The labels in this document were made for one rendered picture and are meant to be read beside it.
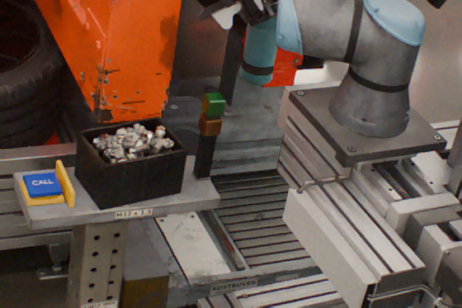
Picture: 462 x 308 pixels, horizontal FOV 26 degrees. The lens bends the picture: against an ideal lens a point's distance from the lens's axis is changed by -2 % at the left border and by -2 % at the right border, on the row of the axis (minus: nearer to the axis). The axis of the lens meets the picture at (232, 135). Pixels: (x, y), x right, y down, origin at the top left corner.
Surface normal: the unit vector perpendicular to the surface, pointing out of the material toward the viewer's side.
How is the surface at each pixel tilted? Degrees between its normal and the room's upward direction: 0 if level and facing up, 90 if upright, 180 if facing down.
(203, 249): 0
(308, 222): 90
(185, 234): 0
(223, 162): 90
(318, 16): 59
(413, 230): 90
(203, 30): 0
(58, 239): 90
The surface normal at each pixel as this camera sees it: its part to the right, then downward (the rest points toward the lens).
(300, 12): 0.00, -0.08
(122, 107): 0.38, 0.55
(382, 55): -0.14, 0.54
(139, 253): 0.16, -0.83
